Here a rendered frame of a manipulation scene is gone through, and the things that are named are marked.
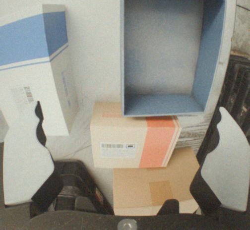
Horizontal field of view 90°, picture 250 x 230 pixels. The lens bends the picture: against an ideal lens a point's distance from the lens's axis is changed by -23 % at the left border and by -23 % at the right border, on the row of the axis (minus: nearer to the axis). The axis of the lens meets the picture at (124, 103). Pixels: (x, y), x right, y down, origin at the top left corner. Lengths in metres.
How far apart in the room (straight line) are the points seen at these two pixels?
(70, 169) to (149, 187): 0.21
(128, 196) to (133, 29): 0.33
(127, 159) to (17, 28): 0.30
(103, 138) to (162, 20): 0.22
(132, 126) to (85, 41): 0.17
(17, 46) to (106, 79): 0.17
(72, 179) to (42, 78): 0.28
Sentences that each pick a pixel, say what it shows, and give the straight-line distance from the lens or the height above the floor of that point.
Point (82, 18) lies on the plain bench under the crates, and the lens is 0.28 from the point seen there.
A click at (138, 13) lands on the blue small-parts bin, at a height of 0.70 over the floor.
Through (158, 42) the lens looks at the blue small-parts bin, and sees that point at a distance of 0.28.
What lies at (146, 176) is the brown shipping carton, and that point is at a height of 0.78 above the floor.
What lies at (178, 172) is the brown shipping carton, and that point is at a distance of 0.41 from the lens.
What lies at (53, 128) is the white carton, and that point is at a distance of 0.27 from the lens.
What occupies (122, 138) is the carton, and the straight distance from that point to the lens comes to 0.28.
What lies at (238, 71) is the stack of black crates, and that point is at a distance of 0.87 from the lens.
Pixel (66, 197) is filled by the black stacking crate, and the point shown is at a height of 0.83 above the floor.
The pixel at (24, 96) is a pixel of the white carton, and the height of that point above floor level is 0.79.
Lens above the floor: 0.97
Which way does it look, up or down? 57 degrees down
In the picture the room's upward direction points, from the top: 175 degrees clockwise
